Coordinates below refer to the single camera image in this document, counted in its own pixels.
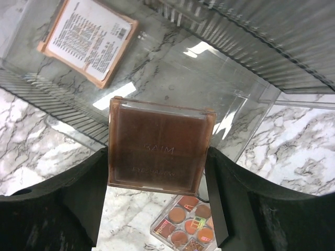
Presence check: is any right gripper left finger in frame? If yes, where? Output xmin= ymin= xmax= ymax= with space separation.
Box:
xmin=1 ymin=148 xmax=108 ymax=250

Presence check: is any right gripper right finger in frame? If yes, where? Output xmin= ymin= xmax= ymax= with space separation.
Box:
xmin=205 ymin=147 xmax=334 ymax=250

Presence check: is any orange eyeshadow palette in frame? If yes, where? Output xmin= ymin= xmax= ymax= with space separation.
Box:
xmin=150 ymin=196 xmax=217 ymax=250

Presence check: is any rose gold clear compact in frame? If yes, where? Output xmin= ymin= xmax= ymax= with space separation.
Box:
xmin=108 ymin=96 xmax=216 ymax=196

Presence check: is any clear acrylic makeup organizer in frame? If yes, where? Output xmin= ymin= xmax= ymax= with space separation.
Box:
xmin=1 ymin=1 xmax=334 ymax=158

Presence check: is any labelled compact box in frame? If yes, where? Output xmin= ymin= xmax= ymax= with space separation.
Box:
xmin=37 ymin=1 xmax=139 ymax=89

